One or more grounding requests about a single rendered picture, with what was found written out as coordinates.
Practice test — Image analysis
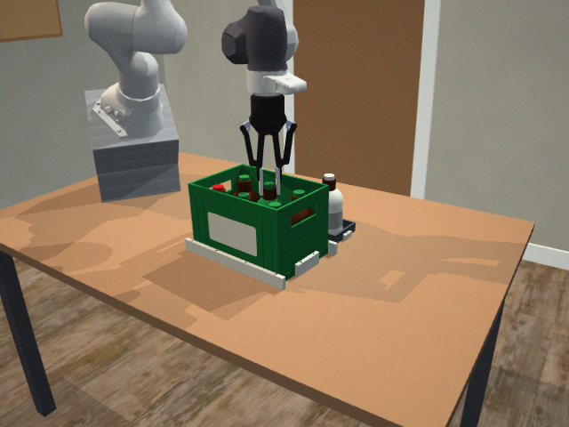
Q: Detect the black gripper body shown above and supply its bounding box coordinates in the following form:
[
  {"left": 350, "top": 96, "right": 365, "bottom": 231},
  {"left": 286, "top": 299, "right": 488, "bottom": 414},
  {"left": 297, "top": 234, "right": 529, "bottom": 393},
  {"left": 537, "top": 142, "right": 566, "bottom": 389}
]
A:
[{"left": 249, "top": 94, "right": 287, "bottom": 136}]

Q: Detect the green bottle crate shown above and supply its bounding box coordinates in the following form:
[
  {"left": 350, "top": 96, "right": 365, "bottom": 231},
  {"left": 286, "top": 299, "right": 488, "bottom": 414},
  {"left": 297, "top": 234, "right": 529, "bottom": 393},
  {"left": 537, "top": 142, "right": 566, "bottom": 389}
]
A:
[{"left": 191, "top": 164, "right": 329, "bottom": 281}]

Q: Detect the brown bottle with red cap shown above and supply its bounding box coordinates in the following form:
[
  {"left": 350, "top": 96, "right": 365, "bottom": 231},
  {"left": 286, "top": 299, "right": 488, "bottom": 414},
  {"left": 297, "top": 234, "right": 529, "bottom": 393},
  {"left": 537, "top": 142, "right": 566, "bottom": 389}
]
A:
[{"left": 212, "top": 184, "right": 226, "bottom": 193}]

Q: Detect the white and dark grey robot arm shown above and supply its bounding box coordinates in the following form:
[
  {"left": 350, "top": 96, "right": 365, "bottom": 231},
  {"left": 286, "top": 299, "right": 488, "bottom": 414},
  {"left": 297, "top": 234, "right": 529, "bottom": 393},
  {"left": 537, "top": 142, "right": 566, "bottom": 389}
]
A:
[{"left": 84, "top": 0, "right": 307, "bottom": 139}]

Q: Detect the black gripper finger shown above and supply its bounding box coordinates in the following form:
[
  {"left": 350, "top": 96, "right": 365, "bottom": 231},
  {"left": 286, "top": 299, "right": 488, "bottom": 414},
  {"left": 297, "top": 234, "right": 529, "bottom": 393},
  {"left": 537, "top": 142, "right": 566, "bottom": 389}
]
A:
[
  {"left": 271, "top": 119, "right": 297, "bottom": 195},
  {"left": 239, "top": 120, "right": 266, "bottom": 196}
]

